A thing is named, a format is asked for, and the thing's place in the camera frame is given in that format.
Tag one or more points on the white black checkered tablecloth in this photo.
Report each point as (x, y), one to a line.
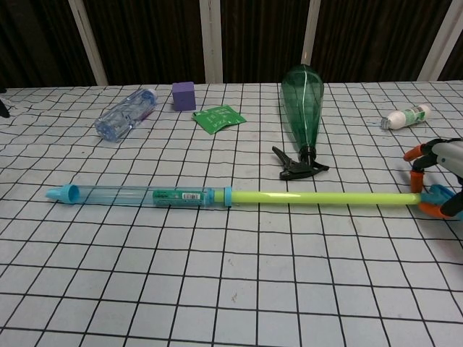
(217, 271)

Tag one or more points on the right orange-tipped silver robot hand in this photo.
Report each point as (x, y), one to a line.
(452, 155)

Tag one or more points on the purple foam cube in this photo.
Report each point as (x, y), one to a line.
(183, 96)

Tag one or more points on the small white bottle green label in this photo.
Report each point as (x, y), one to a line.
(408, 117)

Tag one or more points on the green foil sachet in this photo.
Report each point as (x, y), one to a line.
(218, 118)

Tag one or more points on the white frame post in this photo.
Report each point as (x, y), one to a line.
(312, 32)
(88, 43)
(441, 39)
(211, 41)

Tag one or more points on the blue green toy pump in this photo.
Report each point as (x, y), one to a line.
(289, 199)

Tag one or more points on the green spray bottle black trigger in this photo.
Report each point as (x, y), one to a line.
(303, 105)

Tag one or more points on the clear plastic water bottle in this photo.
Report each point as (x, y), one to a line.
(124, 115)

